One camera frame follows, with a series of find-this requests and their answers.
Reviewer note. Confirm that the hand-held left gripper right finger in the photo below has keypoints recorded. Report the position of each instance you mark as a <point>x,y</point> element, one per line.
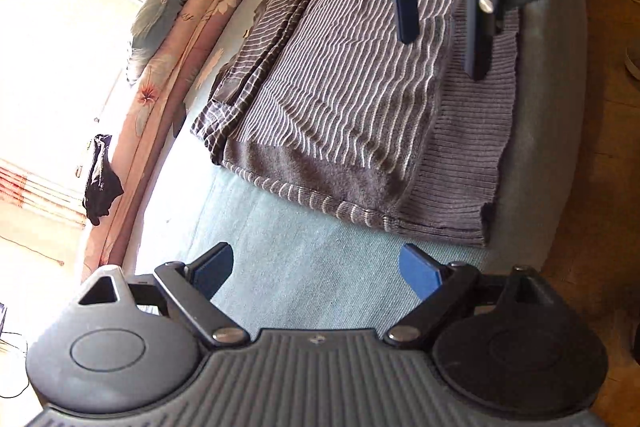
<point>422,272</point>

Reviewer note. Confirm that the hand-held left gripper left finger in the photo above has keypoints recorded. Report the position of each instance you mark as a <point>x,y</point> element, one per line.
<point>212,267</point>

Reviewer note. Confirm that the grey striped knit sweater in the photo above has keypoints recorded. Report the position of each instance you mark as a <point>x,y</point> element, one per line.
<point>350,82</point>

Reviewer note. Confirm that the blue floral bed sheet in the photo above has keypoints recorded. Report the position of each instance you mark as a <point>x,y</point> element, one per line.
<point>300,257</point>

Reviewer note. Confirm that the black crumpled garment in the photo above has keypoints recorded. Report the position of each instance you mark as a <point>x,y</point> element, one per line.
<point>102,182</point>

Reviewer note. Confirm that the black smartphone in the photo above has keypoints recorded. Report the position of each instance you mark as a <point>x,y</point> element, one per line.
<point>178,119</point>

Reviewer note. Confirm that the folded pink floral quilt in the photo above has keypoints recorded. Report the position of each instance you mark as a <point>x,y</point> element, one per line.
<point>150,97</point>

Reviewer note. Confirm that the grey-blue floral pillow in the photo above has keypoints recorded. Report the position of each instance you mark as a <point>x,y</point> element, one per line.
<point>165,2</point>

